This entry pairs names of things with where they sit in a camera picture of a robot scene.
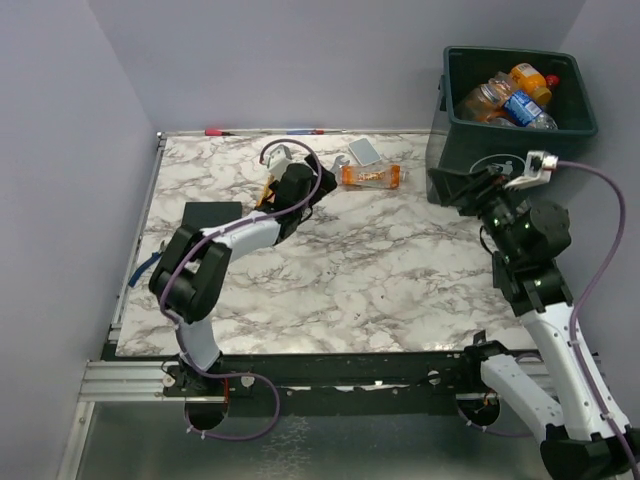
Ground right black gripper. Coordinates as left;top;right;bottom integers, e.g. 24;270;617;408
430;164;525;264

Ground large orange drink bottle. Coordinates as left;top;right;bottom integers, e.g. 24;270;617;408
455;72;517;123

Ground Pepsi bottle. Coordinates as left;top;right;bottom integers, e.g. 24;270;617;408
503;90;558;130

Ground orange juice bottle patterned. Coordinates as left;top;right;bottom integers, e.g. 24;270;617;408
510;63;552;107

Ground red label water bottle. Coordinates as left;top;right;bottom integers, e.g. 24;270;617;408
545;74;560;90

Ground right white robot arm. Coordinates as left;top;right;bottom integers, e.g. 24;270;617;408
428;168;639;479

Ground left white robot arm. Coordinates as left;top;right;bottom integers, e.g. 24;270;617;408
148;153;337;395

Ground silver wrench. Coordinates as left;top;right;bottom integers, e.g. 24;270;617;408
330;155;350;174

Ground white power bank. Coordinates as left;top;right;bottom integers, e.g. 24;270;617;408
348;138;381;166

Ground yellow utility knife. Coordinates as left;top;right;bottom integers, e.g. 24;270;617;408
255;176;278;210

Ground crushed orange label bottle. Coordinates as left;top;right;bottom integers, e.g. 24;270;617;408
340;164;408;189

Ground red marker pen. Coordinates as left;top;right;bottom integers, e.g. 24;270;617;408
204;128;235;137

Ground black foam pad left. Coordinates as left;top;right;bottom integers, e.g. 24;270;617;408
181;201;243;229

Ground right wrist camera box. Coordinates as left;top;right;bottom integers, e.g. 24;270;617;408
504;150;559;190

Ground blue handled pliers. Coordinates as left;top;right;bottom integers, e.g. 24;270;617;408
127;241;165;288

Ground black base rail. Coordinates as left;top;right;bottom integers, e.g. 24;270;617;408
163;351;488;417

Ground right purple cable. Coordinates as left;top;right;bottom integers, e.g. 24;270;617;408
464;159;640;471

